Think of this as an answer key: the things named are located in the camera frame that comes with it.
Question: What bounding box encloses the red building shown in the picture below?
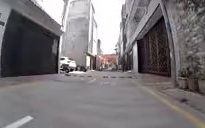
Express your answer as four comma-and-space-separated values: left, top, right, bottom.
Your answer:
99, 53, 118, 70

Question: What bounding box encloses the yellow black speed bump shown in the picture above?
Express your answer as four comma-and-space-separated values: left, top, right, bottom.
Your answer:
64, 73, 134, 80

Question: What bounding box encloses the white car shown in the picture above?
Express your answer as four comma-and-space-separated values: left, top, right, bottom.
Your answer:
59, 56, 78, 73

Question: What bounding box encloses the tall grey building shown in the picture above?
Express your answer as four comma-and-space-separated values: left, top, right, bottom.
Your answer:
60, 0, 99, 72

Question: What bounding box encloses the building with dark garage doors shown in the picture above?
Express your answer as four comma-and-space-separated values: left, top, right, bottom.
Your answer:
0, 0, 64, 79

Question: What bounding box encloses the stone building with brown gate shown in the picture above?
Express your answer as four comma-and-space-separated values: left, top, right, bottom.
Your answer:
118, 0, 205, 89

